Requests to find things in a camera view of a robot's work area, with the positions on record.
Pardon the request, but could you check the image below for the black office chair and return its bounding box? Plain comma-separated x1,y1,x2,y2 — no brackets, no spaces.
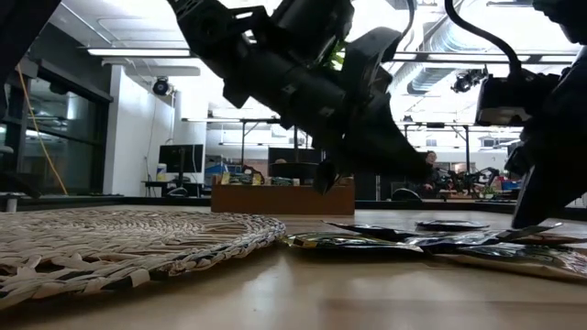
391,187,423,202

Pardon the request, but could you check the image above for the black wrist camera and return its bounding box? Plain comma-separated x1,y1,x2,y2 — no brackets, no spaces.
475,72,561,128
341,26,405,100

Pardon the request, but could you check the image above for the black ceiling camera rig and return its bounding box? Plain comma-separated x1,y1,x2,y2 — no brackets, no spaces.
450,65,491,94

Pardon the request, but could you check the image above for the black background station frame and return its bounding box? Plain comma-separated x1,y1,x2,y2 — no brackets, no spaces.
402,121,472,193
240,117,309,160

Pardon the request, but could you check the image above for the ceiling light strip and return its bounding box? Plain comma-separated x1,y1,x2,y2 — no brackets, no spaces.
86,47,193,59

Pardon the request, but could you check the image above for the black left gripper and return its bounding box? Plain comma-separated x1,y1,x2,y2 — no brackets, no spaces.
222,45,432,196

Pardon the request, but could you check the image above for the black computer monitor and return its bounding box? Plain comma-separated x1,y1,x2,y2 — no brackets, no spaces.
158,144,205,174

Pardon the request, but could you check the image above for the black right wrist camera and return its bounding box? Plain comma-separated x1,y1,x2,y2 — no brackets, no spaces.
475,72,561,128

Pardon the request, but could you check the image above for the yellow hanging cable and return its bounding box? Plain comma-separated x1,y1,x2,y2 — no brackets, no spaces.
16,63,69,196

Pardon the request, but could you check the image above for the person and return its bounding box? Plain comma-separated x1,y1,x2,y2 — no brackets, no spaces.
419,149,449,196

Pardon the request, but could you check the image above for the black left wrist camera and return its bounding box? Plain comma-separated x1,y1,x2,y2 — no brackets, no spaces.
341,26,405,100

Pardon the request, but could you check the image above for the brown wooden three-compartment box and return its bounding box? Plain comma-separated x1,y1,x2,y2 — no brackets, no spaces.
210,176,357,216

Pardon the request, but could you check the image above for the round woven straw placemat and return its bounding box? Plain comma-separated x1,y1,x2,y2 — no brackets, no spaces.
0,209,288,313

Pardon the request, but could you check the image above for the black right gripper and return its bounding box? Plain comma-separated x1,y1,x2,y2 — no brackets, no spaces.
504,45,587,229

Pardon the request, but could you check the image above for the black aluminium table frame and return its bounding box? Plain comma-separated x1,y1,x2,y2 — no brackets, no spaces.
0,194,587,222

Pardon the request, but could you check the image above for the dome security camera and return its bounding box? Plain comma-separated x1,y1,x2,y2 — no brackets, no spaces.
152,76,172,97

